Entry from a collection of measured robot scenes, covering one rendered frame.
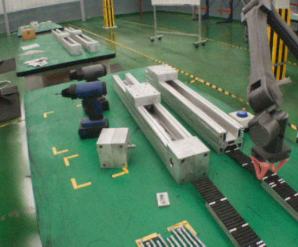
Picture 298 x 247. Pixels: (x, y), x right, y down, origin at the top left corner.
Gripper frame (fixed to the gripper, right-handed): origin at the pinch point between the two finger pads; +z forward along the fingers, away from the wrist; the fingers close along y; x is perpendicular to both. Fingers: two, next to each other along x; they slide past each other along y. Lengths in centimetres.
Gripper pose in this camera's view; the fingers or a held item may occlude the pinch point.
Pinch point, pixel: (266, 174)
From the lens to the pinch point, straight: 83.9
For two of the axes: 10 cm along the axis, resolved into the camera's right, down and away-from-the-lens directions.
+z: 0.5, 8.9, 4.6
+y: -9.5, 1.9, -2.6
